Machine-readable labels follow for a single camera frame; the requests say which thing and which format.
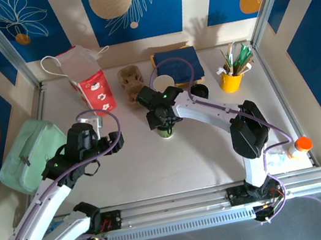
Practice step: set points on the yellow straw holder cup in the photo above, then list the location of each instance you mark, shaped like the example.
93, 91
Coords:
230, 84

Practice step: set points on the stack of paper cups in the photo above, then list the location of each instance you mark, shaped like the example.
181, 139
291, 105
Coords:
163, 81

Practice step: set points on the blue napkin stack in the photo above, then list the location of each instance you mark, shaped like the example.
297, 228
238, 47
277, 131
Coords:
176, 70

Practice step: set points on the mint green fabric pouch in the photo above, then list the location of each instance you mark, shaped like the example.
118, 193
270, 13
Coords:
21, 157

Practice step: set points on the yellow napkin stack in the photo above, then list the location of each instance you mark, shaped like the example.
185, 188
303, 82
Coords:
153, 62

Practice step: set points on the bunch of wrapped straws and chopsticks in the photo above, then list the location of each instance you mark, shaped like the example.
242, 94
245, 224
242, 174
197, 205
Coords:
245, 54

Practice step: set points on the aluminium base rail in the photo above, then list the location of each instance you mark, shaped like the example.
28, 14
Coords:
179, 207

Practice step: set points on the red white paper gift bag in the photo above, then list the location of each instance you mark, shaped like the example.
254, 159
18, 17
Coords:
96, 91

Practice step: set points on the white paper wrapped straw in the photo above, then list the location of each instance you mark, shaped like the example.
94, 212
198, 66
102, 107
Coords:
230, 54
221, 69

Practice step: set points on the brown paper wrapped straw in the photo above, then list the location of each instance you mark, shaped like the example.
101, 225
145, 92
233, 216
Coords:
225, 62
247, 66

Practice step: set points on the clear bottle orange cap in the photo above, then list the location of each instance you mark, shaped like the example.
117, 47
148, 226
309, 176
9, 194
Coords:
304, 144

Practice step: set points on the stack of pulp cup carriers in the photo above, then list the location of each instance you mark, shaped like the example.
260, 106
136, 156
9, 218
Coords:
131, 78

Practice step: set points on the green paper wrapped straw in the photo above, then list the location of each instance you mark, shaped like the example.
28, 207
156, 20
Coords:
240, 53

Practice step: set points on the paper coffee cup black lid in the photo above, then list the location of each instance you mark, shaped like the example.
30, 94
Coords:
167, 133

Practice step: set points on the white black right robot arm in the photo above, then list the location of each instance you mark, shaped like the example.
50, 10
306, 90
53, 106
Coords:
202, 112

